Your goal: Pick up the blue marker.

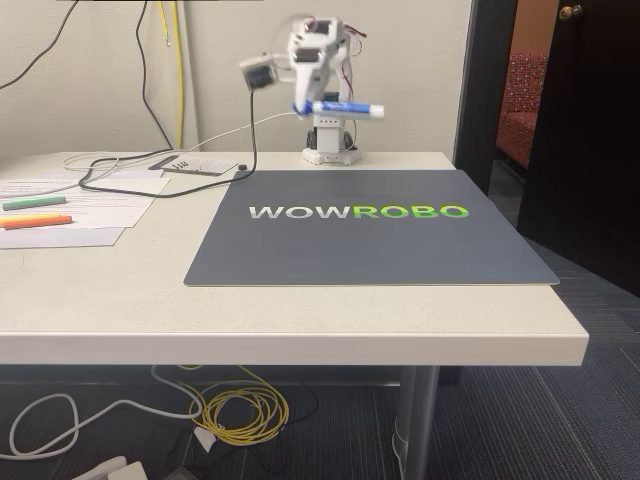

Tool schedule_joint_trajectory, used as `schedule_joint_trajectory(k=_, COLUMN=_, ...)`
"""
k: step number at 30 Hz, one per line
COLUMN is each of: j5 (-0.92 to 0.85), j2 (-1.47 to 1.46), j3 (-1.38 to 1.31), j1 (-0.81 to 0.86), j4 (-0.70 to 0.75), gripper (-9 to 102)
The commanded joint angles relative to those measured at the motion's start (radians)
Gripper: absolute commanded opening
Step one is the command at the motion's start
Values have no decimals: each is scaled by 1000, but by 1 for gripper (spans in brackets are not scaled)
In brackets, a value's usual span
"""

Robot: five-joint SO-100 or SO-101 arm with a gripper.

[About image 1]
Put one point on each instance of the yellow marker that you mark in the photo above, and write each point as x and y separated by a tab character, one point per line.
30	217

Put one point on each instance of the brass door knob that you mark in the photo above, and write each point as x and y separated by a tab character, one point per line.
570	11

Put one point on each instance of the blue Expo marker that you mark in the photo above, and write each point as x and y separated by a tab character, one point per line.
350	108

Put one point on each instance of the green marker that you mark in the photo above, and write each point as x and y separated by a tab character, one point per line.
35	202

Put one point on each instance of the grey metal table leg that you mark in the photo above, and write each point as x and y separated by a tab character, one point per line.
415	425

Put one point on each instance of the red patterned chair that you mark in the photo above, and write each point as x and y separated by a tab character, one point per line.
520	105

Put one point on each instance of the orange marker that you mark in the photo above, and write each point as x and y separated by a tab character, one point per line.
37	222

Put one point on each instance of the white power strip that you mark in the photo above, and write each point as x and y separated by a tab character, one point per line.
120	470

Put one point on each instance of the plain white paper sheet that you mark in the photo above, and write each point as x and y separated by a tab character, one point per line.
60	239

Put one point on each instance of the large printed paper sheet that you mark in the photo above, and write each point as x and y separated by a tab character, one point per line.
110	205

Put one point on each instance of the dark door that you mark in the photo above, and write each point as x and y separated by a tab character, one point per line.
590	125

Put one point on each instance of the grey WOWROBO mat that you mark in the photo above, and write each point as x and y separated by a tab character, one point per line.
370	250

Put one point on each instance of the white gripper camera box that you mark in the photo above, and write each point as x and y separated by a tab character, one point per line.
257	72

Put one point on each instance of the dark door frame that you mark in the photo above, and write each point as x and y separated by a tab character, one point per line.
482	85

